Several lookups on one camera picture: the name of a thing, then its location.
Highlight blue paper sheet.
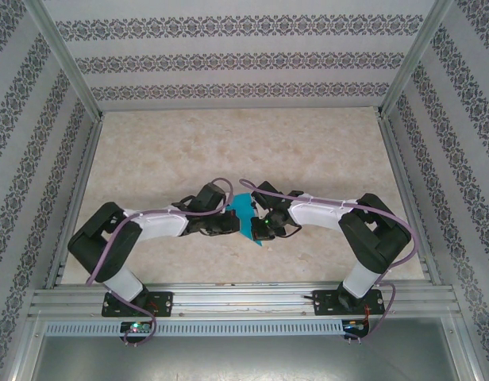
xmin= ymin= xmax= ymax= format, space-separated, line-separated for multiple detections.
xmin=228 ymin=192 xmax=265 ymax=248

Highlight grey metal sheet tray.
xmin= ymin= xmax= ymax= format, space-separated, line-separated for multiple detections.
xmin=28 ymin=333 xmax=470 ymax=381

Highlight small circuit board green light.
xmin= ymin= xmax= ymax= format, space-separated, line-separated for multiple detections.
xmin=120 ymin=321 xmax=152 ymax=334

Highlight aluminium mounting rail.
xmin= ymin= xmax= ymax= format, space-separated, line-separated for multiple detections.
xmin=28 ymin=280 xmax=462 ymax=318

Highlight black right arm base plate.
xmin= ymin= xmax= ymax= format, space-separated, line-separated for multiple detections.
xmin=314 ymin=289 xmax=387 ymax=318

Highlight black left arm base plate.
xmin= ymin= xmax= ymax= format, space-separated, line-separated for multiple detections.
xmin=102 ymin=291 xmax=175 ymax=318

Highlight slotted grey cable duct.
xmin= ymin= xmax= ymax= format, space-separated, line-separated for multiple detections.
xmin=44 ymin=319 xmax=347 ymax=337

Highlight small circuit board red wires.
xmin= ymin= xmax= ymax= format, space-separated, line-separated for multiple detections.
xmin=342 ymin=319 xmax=369 ymax=333

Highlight aluminium side rail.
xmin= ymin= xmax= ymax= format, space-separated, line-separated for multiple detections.
xmin=45 ymin=117 xmax=106 ymax=289
xmin=377 ymin=114 xmax=442 ymax=285

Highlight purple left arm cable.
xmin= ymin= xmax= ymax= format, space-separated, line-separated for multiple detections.
xmin=85 ymin=177 xmax=236 ymax=346

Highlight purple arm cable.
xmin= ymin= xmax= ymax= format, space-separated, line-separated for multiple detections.
xmin=85 ymin=177 xmax=236 ymax=346
xmin=238 ymin=178 xmax=418 ymax=345

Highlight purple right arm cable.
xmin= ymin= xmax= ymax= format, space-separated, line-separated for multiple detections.
xmin=238 ymin=178 xmax=418 ymax=345

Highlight aluminium frame post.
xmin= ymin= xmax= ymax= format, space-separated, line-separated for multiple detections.
xmin=377 ymin=0 xmax=456 ymax=120
xmin=24 ymin=0 xmax=105 ymax=122

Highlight aluminium lower frame bar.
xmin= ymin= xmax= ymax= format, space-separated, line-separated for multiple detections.
xmin=6 ymin=315 xmax=45 ymax=381
xmin=446 ymin=315 xmax=486 ymax=381

